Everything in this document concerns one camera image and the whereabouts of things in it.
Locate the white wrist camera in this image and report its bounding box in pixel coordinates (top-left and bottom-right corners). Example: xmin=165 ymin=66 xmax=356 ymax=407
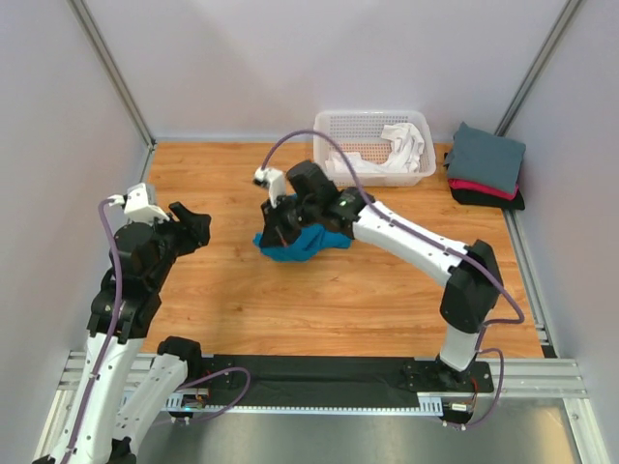
xmin=107 ymin=183 xmax=170 ymax=225
xmin=253 ymin=167 xmax=286 ymax=208

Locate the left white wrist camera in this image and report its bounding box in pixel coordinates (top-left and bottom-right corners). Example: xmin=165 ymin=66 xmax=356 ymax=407
xmin=107 ymin=183 xmax=170 ymax=225

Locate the grey folded t shirt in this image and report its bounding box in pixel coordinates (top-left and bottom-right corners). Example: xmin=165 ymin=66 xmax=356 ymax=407
xmin=444 ymin=122 xmax=526 ymax=193

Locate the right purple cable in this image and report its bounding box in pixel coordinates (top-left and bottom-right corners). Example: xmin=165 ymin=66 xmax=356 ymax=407
xmin=260 ymin=130 xmax=526 ymax=333

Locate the pink folded t shirt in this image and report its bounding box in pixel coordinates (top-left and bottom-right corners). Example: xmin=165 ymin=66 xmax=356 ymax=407
xmin=448 ymin=179 xmax=518 ymax=200

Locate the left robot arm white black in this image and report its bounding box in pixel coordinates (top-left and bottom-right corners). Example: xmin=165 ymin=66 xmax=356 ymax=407
xmin=39 ymin=196 xmax=212 ymax=463

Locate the black folded t shirt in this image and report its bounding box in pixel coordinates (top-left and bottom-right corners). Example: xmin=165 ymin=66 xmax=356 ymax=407
xmin=451 ymin=188 xmax=525 ymax=211

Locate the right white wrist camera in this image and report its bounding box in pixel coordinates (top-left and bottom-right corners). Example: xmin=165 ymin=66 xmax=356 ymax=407
xmin=253 ymin=167 xmax=286 ymax=208

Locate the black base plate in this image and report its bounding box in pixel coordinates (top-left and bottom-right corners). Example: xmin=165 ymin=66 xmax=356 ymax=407
xmin=190 ymin=360 xmax=483 ymax=408

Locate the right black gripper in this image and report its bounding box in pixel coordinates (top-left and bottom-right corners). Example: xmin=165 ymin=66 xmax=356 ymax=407
xmin=260 ymin=191 xmax=320 ymax=248

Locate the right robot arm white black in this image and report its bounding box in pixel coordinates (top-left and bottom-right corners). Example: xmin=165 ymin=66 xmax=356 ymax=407
xmin=253 ymin=160 xmax=502 ymax=391

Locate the right aluminium frame post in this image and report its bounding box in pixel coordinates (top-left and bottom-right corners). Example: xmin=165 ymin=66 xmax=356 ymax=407
xmin=494 ymin=0 xmax=585 ymax=136

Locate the aluminium frame post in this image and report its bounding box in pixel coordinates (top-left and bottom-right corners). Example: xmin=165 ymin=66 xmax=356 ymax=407
xmin=67 ymin=0 xmax=156 ymax=148
xmin=494 ymin=0 xmax=585 ymax=136

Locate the white t shirt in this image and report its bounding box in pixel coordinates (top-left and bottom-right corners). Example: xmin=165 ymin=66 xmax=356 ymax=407
xmin=344 ymin=123 xmax=425 ymax=174

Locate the blue t shirt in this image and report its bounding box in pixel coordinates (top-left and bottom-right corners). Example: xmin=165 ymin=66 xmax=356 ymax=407
xmin=252 ymin=224 xmax=352 ymax=263

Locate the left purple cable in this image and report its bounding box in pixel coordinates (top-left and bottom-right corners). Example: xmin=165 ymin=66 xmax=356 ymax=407
xmin=67 ymin=195 xmax=128 ymax=464

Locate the grey slotted cable duct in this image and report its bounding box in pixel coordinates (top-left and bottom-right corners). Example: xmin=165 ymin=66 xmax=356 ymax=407
xmin=120 ymin=390 xmax=497 ymax=416

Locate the purple cable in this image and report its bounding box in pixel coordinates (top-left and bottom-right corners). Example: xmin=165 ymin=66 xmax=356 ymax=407
xmin=260 ymin=130 xmax=526 ymax=333
xmin=67 ymin=195 xmax=128 ymax=464

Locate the white plastic basket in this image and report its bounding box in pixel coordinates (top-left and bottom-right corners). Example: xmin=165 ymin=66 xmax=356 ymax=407
xmin=314 ymin=110 xmax=436 ymax=187

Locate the left aluminium frame post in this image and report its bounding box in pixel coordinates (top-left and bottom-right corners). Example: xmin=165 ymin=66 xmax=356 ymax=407
xmin=67 ymin=0 xmax=156 ymax=148

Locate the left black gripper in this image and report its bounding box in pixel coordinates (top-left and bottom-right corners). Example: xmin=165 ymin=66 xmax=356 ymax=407
xmin=142 ymin=199 xmax=213 ymax=286

